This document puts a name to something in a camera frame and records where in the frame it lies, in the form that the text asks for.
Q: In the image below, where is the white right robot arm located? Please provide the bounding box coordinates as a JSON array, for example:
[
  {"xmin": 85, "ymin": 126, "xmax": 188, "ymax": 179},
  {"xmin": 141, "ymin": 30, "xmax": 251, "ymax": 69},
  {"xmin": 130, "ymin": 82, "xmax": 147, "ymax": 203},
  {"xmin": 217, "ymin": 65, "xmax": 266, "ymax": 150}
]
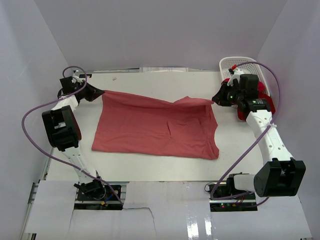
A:
[{"xmin": 212, "ymin": 73, "xmax": 306, "ymax": 200}]

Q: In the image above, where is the black table label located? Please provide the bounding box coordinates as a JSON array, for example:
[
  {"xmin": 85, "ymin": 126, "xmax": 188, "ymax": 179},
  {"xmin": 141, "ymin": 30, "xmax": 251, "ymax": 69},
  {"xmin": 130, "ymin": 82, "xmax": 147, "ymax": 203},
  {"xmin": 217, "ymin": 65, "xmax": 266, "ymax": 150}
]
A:
[{"xmin": 78, "ymin": 73, "xmax": 92, "ymax": 79}]

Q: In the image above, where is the salmon pink t shirt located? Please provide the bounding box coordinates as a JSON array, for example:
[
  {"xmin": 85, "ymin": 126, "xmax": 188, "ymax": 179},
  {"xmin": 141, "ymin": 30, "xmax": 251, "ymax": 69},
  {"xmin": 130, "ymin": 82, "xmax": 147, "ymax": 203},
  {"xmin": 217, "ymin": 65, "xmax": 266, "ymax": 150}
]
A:
[{"xmin": 91, "ymin": 90, "xmax": 220, "ymax": 160}]

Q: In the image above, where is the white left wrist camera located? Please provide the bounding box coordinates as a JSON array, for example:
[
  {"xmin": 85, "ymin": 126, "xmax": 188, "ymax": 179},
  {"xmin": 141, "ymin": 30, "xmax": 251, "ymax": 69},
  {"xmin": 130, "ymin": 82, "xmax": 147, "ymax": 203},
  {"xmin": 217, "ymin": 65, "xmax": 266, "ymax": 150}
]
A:
[{"xmin": 72, "ymin": 73, "xmax": 86, "ymax": 84}]

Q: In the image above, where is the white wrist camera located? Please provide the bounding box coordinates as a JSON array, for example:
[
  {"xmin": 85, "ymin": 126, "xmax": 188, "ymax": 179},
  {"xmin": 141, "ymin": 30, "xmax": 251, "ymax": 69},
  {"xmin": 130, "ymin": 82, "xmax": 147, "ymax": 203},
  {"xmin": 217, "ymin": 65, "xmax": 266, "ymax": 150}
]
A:
[
  {"xmin": 72, "ymin": 73, "xmax": 86, "ymax": 84},
  {"xmin": 227, "ymin": 64, "xmax": 250, "ymax": 87}
]

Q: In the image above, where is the red t shirt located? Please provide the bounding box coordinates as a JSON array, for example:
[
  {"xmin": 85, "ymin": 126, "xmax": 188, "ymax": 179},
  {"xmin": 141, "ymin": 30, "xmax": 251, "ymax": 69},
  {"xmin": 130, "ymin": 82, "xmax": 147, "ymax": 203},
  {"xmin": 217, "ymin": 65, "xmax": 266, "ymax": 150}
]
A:
[{"xmin": 221, "ymin": 80, "xmax": 276, "ymax": 121}]

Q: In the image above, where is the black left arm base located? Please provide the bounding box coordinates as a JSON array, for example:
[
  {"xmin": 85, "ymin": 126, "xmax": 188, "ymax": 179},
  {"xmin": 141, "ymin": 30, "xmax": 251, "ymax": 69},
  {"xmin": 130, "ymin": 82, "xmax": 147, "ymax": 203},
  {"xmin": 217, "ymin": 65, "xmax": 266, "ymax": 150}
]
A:
[{"xmin": 74, "ymin": 185, "xmax": 123, "ymax": 211}]

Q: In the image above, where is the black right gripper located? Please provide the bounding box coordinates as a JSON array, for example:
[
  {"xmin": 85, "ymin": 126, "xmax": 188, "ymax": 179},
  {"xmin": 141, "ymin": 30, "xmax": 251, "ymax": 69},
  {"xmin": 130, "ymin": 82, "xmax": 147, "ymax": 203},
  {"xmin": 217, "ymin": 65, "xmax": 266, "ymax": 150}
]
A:
[{"xmin": 212, "ymin": 81, "xmax": 244, "ymax": 107}]

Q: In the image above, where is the white plastic basket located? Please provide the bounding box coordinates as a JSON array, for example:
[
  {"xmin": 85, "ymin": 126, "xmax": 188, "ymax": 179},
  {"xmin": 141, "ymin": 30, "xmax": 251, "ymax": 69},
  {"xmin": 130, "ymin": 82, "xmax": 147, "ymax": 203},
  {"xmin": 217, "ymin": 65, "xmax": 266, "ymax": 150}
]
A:
[{"xmin": 219, "ymin": 56, "xmax": 270, "ymax": 96}]

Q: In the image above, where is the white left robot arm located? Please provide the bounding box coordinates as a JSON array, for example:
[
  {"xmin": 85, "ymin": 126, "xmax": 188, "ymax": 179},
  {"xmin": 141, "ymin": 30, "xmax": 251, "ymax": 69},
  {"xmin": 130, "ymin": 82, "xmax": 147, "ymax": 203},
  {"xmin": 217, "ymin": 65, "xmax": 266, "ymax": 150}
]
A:
[{"xmin": 42, "ymin": 76, "xmax": 106, "ymax": 200}]

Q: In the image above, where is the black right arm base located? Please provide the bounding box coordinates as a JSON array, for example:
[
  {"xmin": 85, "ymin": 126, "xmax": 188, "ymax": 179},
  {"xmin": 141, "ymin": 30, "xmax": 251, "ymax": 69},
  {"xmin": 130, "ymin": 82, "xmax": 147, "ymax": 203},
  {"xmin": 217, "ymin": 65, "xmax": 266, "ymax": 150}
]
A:
[{"xmin": 209, "ymin": 181, "xmax": 258, "ymax": 213}]

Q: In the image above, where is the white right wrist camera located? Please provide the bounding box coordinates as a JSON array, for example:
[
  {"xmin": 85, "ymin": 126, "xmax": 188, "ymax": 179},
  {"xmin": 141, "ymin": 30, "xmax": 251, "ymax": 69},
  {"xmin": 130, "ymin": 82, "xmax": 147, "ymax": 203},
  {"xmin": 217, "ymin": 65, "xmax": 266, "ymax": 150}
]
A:
[{"xmin": 227, "ymin": 64, "xmax": 250, "ymax": 87}]

